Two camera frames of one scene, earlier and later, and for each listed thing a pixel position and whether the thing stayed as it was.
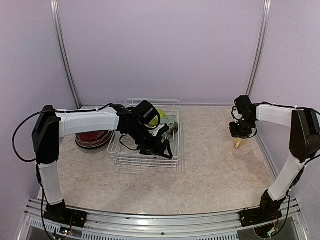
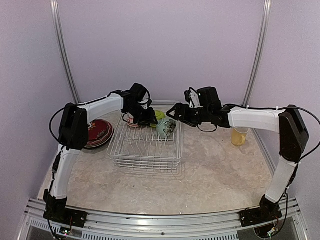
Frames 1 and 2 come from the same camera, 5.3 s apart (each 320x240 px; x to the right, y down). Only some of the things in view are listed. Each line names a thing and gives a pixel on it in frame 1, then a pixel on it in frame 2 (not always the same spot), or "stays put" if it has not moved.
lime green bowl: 154,121 stays put
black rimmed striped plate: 89,139 stays put
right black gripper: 235,133 -> 184,117
